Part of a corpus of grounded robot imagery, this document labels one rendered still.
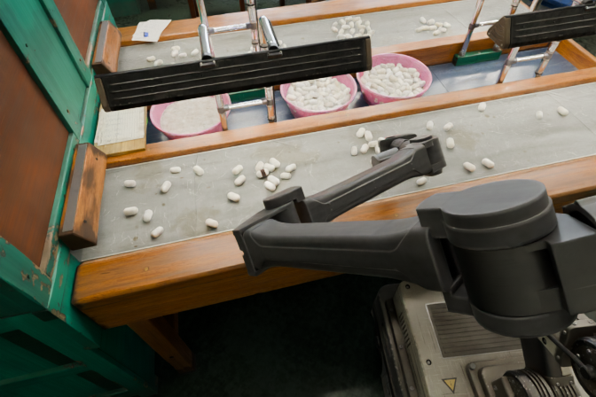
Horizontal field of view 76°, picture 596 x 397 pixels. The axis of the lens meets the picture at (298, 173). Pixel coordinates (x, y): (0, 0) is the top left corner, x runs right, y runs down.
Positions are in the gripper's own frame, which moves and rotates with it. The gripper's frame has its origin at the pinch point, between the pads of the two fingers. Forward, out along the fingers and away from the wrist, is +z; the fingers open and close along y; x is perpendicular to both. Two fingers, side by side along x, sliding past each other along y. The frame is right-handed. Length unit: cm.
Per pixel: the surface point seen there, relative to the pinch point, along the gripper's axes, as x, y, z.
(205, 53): -30, 43, -12
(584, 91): -3, -81, 16
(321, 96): -16.3, 8.7, 31.2
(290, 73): -23.0, 25.2, -11.6
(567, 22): -24, -47, -12
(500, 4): -43, -88, 65
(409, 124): -2.7, -15.1, 15.6
